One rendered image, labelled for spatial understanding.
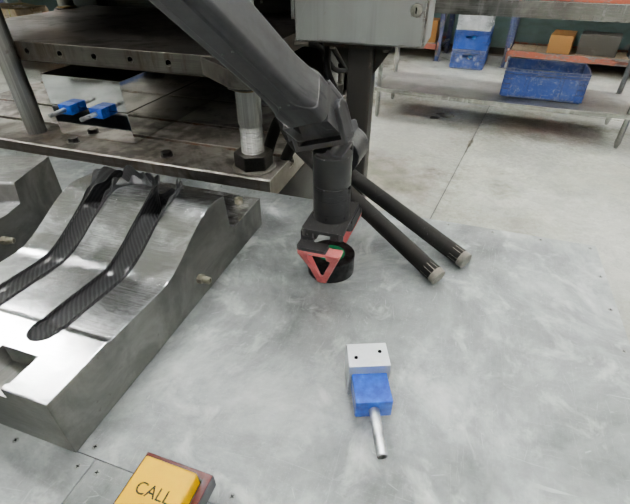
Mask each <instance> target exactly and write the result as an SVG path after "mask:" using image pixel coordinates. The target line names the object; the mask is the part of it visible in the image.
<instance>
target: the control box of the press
mask: <svg viewBox="0 0 630 504"><path fill-rule="evenodd" d="M435 4H436V0H291V19H295V29H296V41H304V42H320V43H324V70H325V76H326V79H327V80H330V81H331V82H332V83H333V85H334V86H335V87H336V88H337V89H338V91H339V92H340V93H341V91H340V89H339V88H338V86H337V84H336V82H335V80H334V77H333V75H332V70H331V49H335V48H337V50H338V52H339V54H340V56H341V57H342V59H343V61H344V63H345V65H346V66H347V68H348V74H347V97H346V103H347V105H348V109H349V113H350V117H351V119H356V120H357V123H358V127H359V128H360V129H361V130H362V131H363V132H364V133H365V134H366V136H367V138H368V141H369V145H370V132H371V120H372V107H373V95H374V82H375V71H376V70H377V68H378V67H379V66H380V64H381V63H382V62H383V60H384V59H385V58H386V57H387V55H388V54H389V53H390V51H392V50H393V49H394V48H395V47H398V48H414V49H423V48H424V46H425V45H426V43H427V42H428V40H429V39H430V37H431V32H432V25H433V18H434V11H435ZM341 95H342V93H341ZM342 96H343V95H342ZM368 157H369V147H368V151H367V152H366V154H365V155H364V157H363V158H362V160H361V161H360V163H359V164H358V165H357V167H356V168H355V169H356V170H357V171H358V172H360V173H361V174H362V175H364V176H365V177H366V178H367V170H368Z"/></svg>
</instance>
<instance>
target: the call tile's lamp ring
mask: <svg viewBox="0 0 630 504"><path fill-rule="evenodd" d="M146 456H150V457H153V458H156V459H158V460H161V461H164V462H166V463H169V464H172V465H175V466H177V467H180V468H183V469H185V470H188V471H191V472H194V473H196V474H197V476H198V478H199V479H202V480H203V481H202V483H201V485H200V487H199V489H198V491H197V493H196V495H195V496H194V498H193V500H192V502H191V504H199V502H200V500H201V498H202V496H203V494H204V492H205V490H206V488H207V486H208V484H209V483H210V481H211V479H212V477H213V476H212V475H210V474H207V473H204V472H202V471H199V470H196V469H193V468H191V467H188V466H185V465H183V464H180V463H177V462H174V461H172V460H169V459H166V458H163V457H161V456H158V455H155V454H152V453H150V452H148V453H147V454H146ZM146 456H145V457H146ZM145 457H144V458H145Z"/></svg>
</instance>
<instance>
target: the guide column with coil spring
mask: <svg viewBox="0 0 630 504"><path fill-rule="evenodd" d="M0 68H1V70H2V73H3V75H4V78H5V80H6V82H7V85H8V87H9V90H10V92H11V95H12V97H13V99H14V102H15V104H16V107H17V109H18V111H19V114H20V116H21V119H22V121H23V123H24V126H25V128H26V131H27V133H28V134H30V135H37V134H42V133H45V132H46V131H47V128H46V125H45V122H44V120H43V117H42V115H41V112H40V109H39V107H38V104H37V101H36V99H35V96H34V94H33V91H32V88H31V86H30V83H29V81H28V78H27V75H26V73H25V70H24V68H23V65H22V62H21V60H20V57H19V55H18V52H17V49H16V47H15V44H14V42H13V39H12V36H11V34H10V31H9V28H8V26H7V23H6V21H5V18H4V15H3V13H2V10H1V8H0Z"/></svg>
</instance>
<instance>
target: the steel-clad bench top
mask: <svg viewBox="0 0 630 504"><path fill-rule="evenodd" d="M151 174H152V175H153V177H155V176H156V175H159V176H160V181H161V182H167V183H173V184H176V180H177V179H178V182H179V180H180V181H182V185H185V186H191V187H196V188H202V189H208V190H214V191H220V192H226V193H232V194H238V195H244V196H249V197H255V198H260V208H261V219H262V225H261V226H260V227H259V228H258V230H257V231H256V232H255V233H254V235H253V236H252V237H251V238H250V239H249V241H248V242H247V243H246V244H245V246H244V247H243V248H242V249H241V251H240V252H239V253H238V254H237V255H236V257H235V258H234V259H233V260H232V262H231V263H230V264H229V265H228V267H227V268H226V269H225V270H224V271H223V273H222V274H221V275H220V276H219V278H218V279H217V280H216V281H215V283H214V284H213V285H212V286H211V287H210V289H209V290H208V291H207V292H206V294H205V295H204V296H203V297H202V299H201V300H200V301H199V302H198V303H197V305H196V306H195V307H194V308H193V310H192V311H191V312H190V313H189V315H188V316H187V317H186V318H185V319H184V321H183V322H182V323H181V324H180V326H179V327H178V328H177V329H176V331H175V332H174V333H173V334H172V335H171V337H170V338H169V339H168V340H167V342H166V343H165V344H164V345H163V347H162V348H161V349H160V350H159V351H158V353H157V354H156V355H155V356H154V358H153V359H152V360H151V361H150V363H149V364H148V365H147V366H146V367H145V369H144V370H143V371H142V372H141V374H140V375H139V376H138V377H137V379H136V380H135V381H134V382H133V383H132V385H131V386H130V387H129V388H128V390H127V391H126V392H125V393H124V395H123V396H122V397H121V398H120V399H119V401H118V402H117V403H116V404H115V406H114V407H113V408H112V409H111V411H110V412H109V413H108V414H107V416H106V417H105V418H104V419H103V420H102V422H101V423H100V424H99V425H98V427H97V428H96V429H95V430H94V432H93V433H92V434H91V435H90V436H89V438H88V439H87V440H86V441H85V443H84V444H83V445H82V446H81V448H80V449H79V450H78V451H77V452H76V453H75V452H73V451H70V450H67V449H65V448H62V447H60V446H57V445H54V444H52V443H49V442H47V441H44V440H42V439H39V438H36V437H34V436H31V435H29V434H26V433H23V432H21V431H18V430H16V429H13V428H10V427H8V426H5V425H3V424H0V504H113V503H114V502H115V500H116V499H117V497H118V496H119V494H120V493H121V491H122V490H123V488H124V487H125V485H126V484H127V482H128V481H129V479H130V478H131V476H132V475H133V474H134V472H135V471H136V469H137V468H138V466H139V465H140V463H141V462H142V460H143V459H144V457H145V456H146V454H147V453H148V452H150V453H153V454H156V455H159V456H161V457H164V458H167V459H170V460H172V461H175V462H178V463H180V464H183V465H186V466H189V467H191V468H194V469H197V470H200V471H202V472H205V473H208V474H211V475H213V476H214V479H215V483H216V486H215V488H214V490H213V492H212V494H211V496H210V498H209V500H208V502H207V504H630V343H629V340H628V337H627V334H626V331H625V328H624V326H623V323H622V320H621V317H620V314H619V311H618V308H617V305H616V303H615V300H614V297H613V294H612V291H611V288H610V285H609V283H608V280H607V277H606V274H605V271H604V268H603V265H602V262H601V260H600V257H599V254H598V251H597V248H596V246H592V245H586V244H580V243H574V242H568V241H562V240H556V239H550V238H544V237H538V236H532V235H526V234H520V233H513V232H507V231H501V230H495V229H489V228H483V227H477V226H471V225H465V224H459V223H453V222H447V221H441V220H435V219H428V218H422V217H421V218H422V219H424V220H425V221H427V222H428V223H429V224H431V225H432V226H433V227H435V228H436V229H438V230H439V231H440V232H442V233H443V234H444V235H446V236H447V237H449V238H450V239H451V240H453V241H454V242H455V243H457V244H458V245H459V246H461V247H462V248H464V249H465V250H466V251H467V252H469V253H470V254H471V255H472V257H471V259H470V261H469V262H468V263H467V264H466V265H465V266H464V267H462V268H460V267H459V266H457V265H456V264H455V263H453V262H452V261H451V260H449V259H448V258H447V257H445V256H444V255H443V254H441V253H440V252H439V251H438V250H436V249H435V248H434V247H432V246H431V245H430V244H428V243H427V242H426V241H424V240H423V239H422V238H420V237H419V236H418V235H417V234H415V233H414V232H413V231H411V230H410V229H409V228H407V227H406V226H405V225H403V224H402V223H401V222H400V221H398V220H397V219H396V218H394V217H393V216H392V215H390V214H389V213H388V212H386V211H380V210H379V211H380V212H381V213H382V214H383V215H384V216H385V217H386V218H388V219H389V220H390V221H391V222H392V223H393V224H394V225H395V226H396V227H397V228H398V229H400V230H401V231H402V232H403V233H404V234H405V235H406V236H407V237H408V238H409V239H410V240H412V241H413V242H414V243H415V244H416V245H417V246H418V247H419V248H420V249H421V250H423V251H424V252H425V253H426V254H427V255H428V256H429V257H430V258H431V259H432V260H433V261H435V262H436V263H437V264H438V265H439V266H440V267H441V268H442V269H443V270H444V271H445V275H444V276H443V278H442V279H441V280H440V281H439V282H437V283H435V284H432V283H431V282H430V281H429V280H427V279H426V278H425V277H424V276H423V275H422V274H421V273H420V272H419V271H418V270H417V269H416V268H415V267H414V266H413V265H412V264H411V263H410V262H409V261H408V260H406V259H405V258H404V257H403V256H402V255H401V254H400V253H399V252H398V251H397V250H396V249H395V248H394V247H393V246H392V245H391V244H390V243H389V242H388V241H387V240H386V239H384V238H383V237H382V236H381V235H380V234H379V233H378V232H377V231H376V230H375V229H374V228H373V227H372V226H371V225H370V224H369V223H368V222H367V221H366V220H365V219H363V218H362V217H360V219H359V220H358V222H357V224H356V226H355V228H354V230H353V231H352V233H351V235H350V237H349V239H348V241H347V242H346V243H347V244H348V245H350V246H351V247H352V248H353V250H354V252H355V259H354V271H353V274H352V275H351V277H349V278H348V279H347V280H345V281H342V282H338V283H321V282H318V281H317V280H316V279H314V278H313V277H312V276H311V275H310V274H309V272H308V265H307V264H306V263H305V262H304V260H303V259H302V258H301V257H300V255H299V254H298V253H297V244H298V242H299V241H300V239H301V229H302V226H303V224H304V223H305V221H306V220H307V218H308V217H309V215H310V214H311V212H312V211H313V199H307V198H301V197H295V196H289V195H283V194H277V193H271V192H264V191H258V190H252V189H246V188H240V187H234V186H228V185H222V184H216V183H210V182H204V181H198V180H192V179H186V178H179V177H173V176H167V175H161V174H155V173H151ZM367 343H386V347H387V351H388V355H389V359H390V363H391V369H390V375H389V385H390V389H391V393H392V398H393V406H392V411H391V415H388V416H381V422H382V427H383V432H384V437H385V442H386V448H387V453H388V457H387V458H386V459H384V460H379V459H378V458H377V457H376V451H375V445H374V439H373V433H372V427H371V421H370V416H365V417H355V415H354V408H353V401H352V394H350V395H348V394H347V388H346V380H345V373H344V370H345V354H346V344H367ZM95 459H96V460H95Z"/></svg>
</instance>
